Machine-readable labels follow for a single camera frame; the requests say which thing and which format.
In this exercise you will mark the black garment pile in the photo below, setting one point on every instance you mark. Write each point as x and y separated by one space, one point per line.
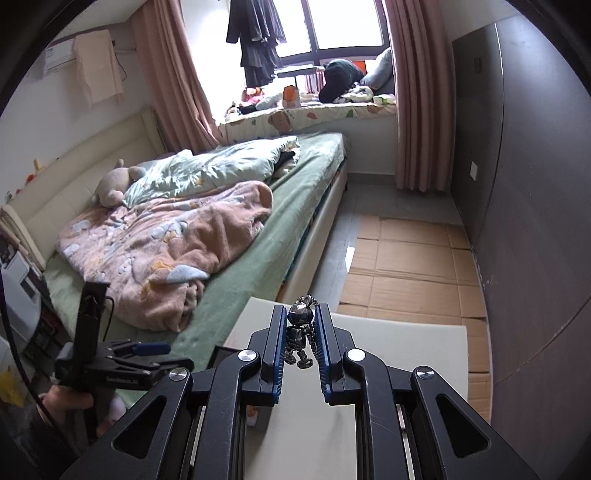
339 78

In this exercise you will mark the pink curtain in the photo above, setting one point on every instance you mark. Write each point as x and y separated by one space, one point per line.
420 101
180 78

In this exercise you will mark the white leather ottoman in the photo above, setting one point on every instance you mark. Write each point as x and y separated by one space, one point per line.
415 344

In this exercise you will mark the flattened cardboard sheets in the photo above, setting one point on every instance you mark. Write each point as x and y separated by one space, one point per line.
406 286

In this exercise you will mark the beige hanging cloth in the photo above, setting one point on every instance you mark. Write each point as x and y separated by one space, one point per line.
99 69

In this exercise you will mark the white air conditioner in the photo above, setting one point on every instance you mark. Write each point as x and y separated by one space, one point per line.
60 55

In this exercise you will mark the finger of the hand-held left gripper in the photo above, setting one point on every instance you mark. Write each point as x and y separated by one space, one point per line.
171 363
147 348

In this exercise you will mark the orange paper bag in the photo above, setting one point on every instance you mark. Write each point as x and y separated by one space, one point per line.
291 97

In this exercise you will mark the beige plush toy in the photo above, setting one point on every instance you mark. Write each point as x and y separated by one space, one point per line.
113 184

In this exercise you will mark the bed with green sheet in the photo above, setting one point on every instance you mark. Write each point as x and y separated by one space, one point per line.
286 203

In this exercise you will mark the small grey table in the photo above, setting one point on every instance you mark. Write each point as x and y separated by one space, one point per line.
298 70

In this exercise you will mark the hanging dark clothes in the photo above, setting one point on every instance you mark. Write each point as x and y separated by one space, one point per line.
256 37

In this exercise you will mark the window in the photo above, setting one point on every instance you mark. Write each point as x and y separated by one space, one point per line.
341 23

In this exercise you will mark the black jewelry box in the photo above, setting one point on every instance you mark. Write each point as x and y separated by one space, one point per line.
225 351

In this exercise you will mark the light green printed quilt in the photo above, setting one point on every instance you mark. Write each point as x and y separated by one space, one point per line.
217 168

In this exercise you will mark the white appliance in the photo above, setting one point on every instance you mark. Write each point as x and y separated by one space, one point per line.
21 290

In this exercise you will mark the person's left hand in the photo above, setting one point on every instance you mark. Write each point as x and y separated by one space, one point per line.
62 402

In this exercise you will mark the pink fleece blanket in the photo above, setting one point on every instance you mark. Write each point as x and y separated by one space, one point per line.
184 249

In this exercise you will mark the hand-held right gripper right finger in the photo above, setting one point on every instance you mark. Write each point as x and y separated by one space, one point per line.
324 355

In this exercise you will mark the grey pillow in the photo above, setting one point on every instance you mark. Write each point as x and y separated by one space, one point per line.
381 69

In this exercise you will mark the printed window seat cushion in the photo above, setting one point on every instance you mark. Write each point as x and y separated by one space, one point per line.
314 117

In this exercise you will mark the cream padded headboard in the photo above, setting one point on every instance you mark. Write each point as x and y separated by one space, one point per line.
78 175

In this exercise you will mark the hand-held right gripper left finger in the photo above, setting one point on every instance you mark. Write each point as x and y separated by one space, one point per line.
277 355

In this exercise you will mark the white wall socket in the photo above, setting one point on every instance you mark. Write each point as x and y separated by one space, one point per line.
473 171

